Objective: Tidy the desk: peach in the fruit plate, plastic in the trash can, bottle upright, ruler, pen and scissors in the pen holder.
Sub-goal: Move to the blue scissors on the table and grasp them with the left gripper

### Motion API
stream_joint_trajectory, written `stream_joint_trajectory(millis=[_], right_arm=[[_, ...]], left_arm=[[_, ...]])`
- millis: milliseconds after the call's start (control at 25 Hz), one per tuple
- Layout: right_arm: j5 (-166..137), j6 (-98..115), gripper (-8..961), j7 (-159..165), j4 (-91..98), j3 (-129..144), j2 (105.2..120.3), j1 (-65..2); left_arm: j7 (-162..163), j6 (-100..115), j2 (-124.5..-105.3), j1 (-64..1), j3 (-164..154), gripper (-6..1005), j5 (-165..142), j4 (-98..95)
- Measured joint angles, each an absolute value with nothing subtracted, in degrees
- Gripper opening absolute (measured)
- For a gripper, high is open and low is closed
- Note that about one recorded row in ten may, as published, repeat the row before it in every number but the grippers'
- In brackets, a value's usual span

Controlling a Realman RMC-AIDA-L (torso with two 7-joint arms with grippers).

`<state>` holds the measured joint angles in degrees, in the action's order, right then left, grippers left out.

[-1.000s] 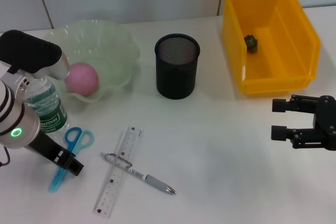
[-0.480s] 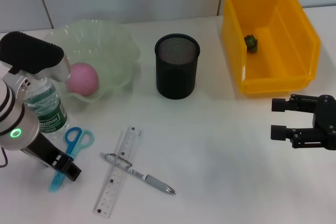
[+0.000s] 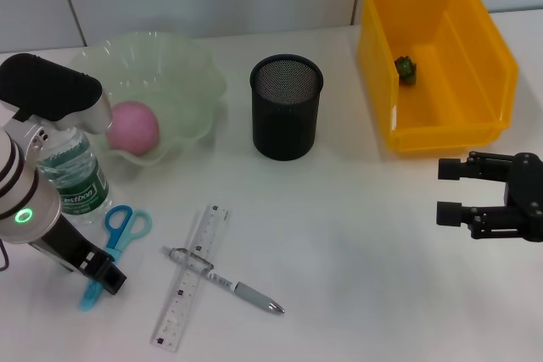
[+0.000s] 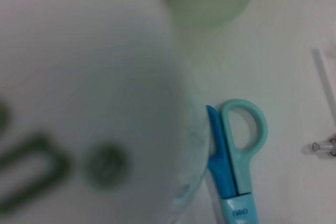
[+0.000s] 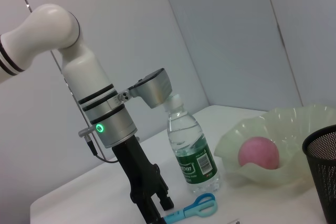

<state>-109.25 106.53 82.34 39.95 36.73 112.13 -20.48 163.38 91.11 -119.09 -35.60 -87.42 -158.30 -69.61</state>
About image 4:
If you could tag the blue scissors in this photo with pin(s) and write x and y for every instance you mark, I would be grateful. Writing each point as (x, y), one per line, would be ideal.
(236, 155)

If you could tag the clear green-labelled water bottle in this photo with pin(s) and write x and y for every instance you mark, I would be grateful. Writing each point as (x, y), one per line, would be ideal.
(78, 77)

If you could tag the grey and clear pen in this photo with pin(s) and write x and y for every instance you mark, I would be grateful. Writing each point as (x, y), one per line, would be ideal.
(323, 146)

